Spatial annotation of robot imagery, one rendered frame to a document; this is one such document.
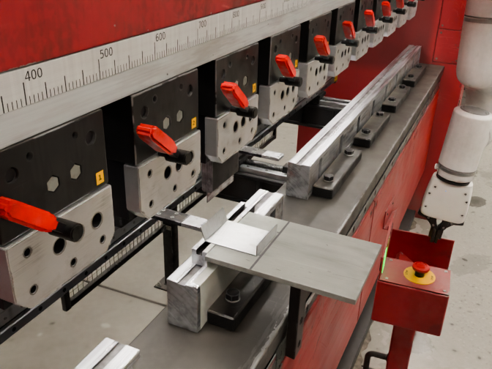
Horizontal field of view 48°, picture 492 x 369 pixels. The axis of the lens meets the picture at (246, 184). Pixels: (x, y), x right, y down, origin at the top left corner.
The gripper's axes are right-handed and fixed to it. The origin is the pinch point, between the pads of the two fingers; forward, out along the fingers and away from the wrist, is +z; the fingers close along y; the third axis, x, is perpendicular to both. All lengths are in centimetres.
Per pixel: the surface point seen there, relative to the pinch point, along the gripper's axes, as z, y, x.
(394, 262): 7.2, -7.4, -6.4
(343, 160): -3.6, -27.9, 21.1
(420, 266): 3.7, -1.8, -10.4
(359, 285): -14, -13, -51
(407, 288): 7.5, -3.5, -15.0
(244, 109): -39, -35, -51
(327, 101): 3, -47, 91
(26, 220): -42, -39, -94
